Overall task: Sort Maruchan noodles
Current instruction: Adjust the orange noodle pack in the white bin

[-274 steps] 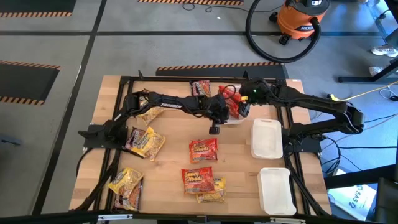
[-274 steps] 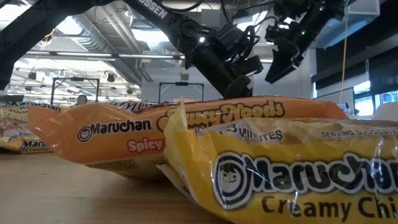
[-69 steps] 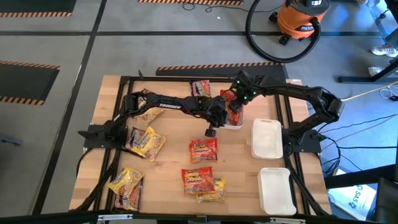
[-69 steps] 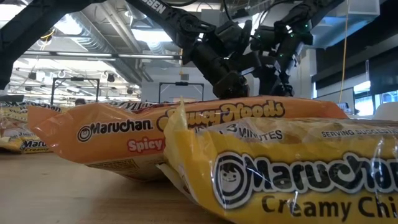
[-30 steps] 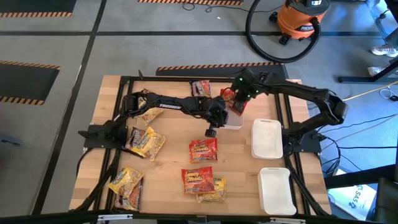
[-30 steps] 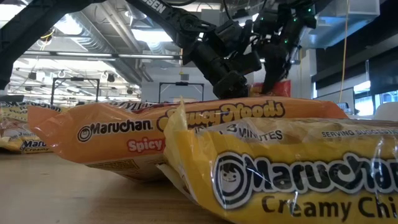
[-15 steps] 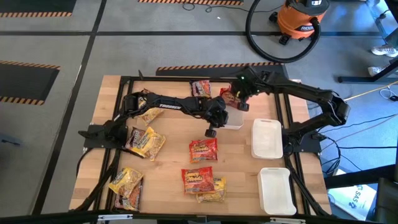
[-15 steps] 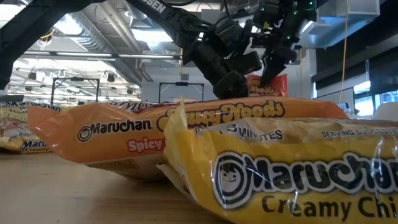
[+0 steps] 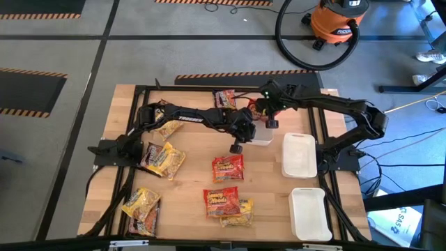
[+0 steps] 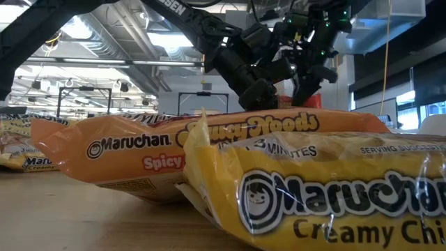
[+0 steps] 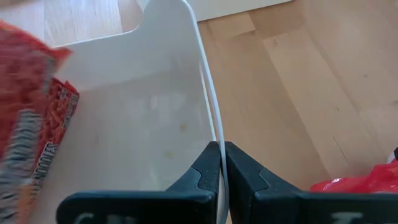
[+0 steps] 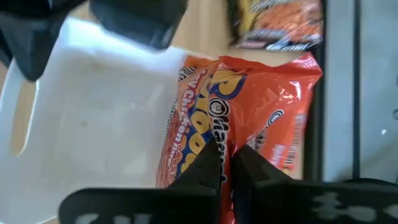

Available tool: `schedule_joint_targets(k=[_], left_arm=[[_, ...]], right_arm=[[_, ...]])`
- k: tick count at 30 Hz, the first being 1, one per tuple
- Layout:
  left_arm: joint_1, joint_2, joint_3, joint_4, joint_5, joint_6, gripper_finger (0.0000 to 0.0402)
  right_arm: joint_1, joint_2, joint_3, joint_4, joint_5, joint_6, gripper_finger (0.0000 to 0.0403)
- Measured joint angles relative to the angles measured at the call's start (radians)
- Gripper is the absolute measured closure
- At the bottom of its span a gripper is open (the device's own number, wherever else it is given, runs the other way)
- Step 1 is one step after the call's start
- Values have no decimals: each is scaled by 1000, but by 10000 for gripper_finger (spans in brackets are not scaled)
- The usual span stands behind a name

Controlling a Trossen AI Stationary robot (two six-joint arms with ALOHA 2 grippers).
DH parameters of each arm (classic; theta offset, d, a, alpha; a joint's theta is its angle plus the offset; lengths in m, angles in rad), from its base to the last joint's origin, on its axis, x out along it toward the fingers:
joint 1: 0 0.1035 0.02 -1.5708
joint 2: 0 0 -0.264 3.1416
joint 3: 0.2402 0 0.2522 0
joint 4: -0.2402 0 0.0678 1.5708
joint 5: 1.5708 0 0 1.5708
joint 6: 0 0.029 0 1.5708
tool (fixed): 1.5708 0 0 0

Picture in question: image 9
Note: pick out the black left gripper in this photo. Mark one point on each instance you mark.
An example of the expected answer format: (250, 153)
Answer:
(244, 127)

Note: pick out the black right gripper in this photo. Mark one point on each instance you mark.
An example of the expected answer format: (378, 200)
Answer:
(280, 99)

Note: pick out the red Saucy Noods noodle pack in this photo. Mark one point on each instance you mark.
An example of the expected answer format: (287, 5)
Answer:
(228, 168)
(222, 202)
(256, 111)

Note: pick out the white plastic bin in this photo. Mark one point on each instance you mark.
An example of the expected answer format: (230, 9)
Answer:
(309, 214)
(299, 155)
(262, 136)

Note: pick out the yellow creamy chicken noodle pack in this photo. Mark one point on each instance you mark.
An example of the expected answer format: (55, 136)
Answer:
(170, 128)
(245, 214)
(140, 203)
(170, 162)

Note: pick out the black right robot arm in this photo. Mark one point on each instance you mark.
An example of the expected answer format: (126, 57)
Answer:
(334, 101)

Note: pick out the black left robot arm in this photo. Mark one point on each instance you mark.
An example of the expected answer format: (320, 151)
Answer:
(190, 118)

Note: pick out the black hazard-striped floor mat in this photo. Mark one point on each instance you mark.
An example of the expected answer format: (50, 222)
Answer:
(226, 81)
(35, 7)
(28, 92)
(209, 2)

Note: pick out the orange shop vacuum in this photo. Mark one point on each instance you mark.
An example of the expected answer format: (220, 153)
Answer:
(334, 21)
(277, 35)

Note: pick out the black floor beam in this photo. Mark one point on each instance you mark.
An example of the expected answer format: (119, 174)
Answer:
(400, 200)

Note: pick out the white paper bag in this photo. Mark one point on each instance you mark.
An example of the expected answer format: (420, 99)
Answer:
(393, 223)

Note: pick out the grey rolling stand base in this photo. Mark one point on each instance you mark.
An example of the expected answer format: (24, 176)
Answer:
(432, 28)

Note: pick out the black chair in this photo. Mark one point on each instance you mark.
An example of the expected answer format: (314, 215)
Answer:
(433, 226)

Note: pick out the black aluminium table frame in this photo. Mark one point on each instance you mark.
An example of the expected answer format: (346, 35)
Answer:
(191, 89)

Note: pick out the silver metal bracket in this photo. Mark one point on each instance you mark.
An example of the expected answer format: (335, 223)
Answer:
(129, 243)
(322, 247)

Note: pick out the black desk leg frame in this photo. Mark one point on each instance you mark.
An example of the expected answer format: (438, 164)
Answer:
(411, 89)

